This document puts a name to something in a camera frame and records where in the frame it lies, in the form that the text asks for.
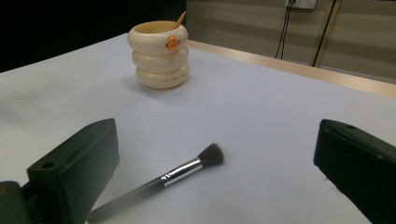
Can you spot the wooden table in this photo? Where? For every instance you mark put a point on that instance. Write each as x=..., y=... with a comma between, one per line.
x=295, y=70

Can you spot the white wall outlet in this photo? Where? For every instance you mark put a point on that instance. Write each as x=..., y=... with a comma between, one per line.
x=300, y=3

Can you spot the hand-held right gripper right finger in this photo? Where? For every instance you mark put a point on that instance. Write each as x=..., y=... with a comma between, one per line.
x=361, y=168

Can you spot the black makeup brush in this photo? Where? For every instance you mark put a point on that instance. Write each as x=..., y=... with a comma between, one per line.
x=183, y=171

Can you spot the cream ringed cup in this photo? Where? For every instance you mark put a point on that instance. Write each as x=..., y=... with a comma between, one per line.
x=158, y=59

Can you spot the black pencil with orange end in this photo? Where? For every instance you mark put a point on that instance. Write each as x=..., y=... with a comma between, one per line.
x=179, y=20

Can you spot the black curtain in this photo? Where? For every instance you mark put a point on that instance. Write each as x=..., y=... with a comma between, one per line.
x=62, y=28

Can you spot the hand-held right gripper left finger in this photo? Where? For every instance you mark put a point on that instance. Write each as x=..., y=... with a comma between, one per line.
x=77, y=168

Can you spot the white table cover sheet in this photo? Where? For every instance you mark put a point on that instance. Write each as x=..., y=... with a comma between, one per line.
x=249, y=115

